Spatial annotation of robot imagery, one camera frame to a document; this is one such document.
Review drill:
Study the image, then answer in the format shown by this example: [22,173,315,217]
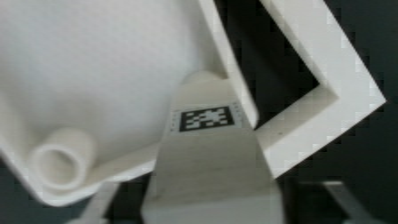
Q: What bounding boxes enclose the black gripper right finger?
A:
[322,181,386,224]

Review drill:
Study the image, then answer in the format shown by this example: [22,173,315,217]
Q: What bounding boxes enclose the white right barrier block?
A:
[260,0,386,102]

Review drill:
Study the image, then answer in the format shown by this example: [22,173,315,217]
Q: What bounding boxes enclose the white front barrier rail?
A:
[257,87,386,177]

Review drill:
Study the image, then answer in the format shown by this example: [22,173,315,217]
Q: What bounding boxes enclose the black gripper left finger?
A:
[66,182,120,224]

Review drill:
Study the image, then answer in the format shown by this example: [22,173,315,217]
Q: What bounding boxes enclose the white desk top panel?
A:
[0,0,262,208]

